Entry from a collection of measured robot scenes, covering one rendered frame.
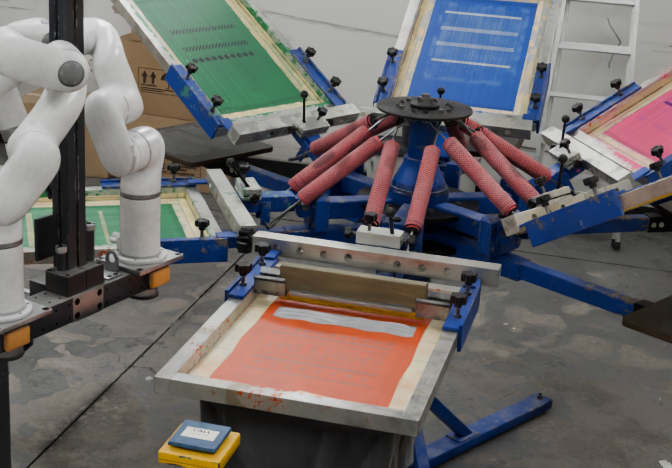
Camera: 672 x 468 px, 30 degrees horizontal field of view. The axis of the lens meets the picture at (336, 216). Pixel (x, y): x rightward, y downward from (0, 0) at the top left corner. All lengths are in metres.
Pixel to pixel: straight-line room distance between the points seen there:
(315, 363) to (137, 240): 0.50
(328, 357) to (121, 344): 2.46
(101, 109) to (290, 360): 0.72
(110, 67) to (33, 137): 0.44
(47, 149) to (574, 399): 3.05
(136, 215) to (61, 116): 0.45
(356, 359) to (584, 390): 2.34
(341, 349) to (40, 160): 0.90
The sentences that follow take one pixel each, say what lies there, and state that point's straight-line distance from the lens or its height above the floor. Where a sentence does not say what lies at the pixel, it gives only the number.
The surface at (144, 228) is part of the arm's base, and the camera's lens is 2.95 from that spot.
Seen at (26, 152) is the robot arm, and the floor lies 1.51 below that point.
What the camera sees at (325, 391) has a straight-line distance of 2.79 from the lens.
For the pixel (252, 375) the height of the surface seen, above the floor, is 0.96.
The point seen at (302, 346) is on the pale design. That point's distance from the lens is 3.00.
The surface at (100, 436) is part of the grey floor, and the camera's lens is 4.61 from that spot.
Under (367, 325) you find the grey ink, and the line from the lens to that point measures 3.12.
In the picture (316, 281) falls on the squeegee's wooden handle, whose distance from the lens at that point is 3.19.
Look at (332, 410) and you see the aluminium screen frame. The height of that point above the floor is 0.98.
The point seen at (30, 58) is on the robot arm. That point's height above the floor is 1.69.
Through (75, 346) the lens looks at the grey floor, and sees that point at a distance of 5.31.
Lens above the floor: 2.19
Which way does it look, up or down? 18 degrees down
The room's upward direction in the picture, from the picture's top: 3 degrees clockwise
